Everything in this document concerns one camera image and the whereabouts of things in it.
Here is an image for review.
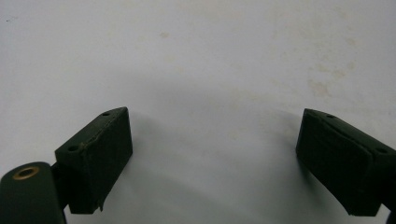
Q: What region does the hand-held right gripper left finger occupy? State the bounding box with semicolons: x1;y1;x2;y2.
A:
50;106;134;216

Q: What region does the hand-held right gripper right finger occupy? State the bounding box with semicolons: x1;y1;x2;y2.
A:
295;107;396;217

